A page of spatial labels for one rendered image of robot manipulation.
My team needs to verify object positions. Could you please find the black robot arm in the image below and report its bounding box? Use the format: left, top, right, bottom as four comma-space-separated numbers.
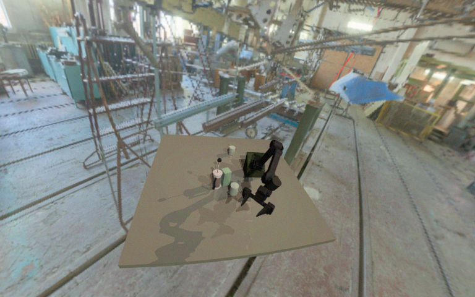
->
250, 140, 284, 200

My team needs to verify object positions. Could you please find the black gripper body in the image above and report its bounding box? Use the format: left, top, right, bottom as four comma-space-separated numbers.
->
242, 187, 275, 215

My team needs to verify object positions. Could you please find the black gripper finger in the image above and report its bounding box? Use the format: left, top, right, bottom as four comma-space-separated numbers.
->
256, 204, 271, 217
241, 191, 249, 206

